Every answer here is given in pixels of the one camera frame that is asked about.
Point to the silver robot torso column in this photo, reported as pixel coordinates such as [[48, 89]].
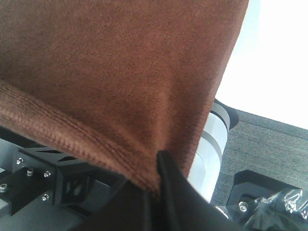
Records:
[[205, 169]]

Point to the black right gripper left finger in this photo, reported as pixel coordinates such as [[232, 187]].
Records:
[[128, 210]]

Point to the grey robot base platform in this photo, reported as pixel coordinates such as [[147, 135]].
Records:
[[259, 203]]

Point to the brown towel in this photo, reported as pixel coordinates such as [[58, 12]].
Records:
[[113, 82]]

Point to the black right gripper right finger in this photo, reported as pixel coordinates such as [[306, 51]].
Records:
[[184, 208]]

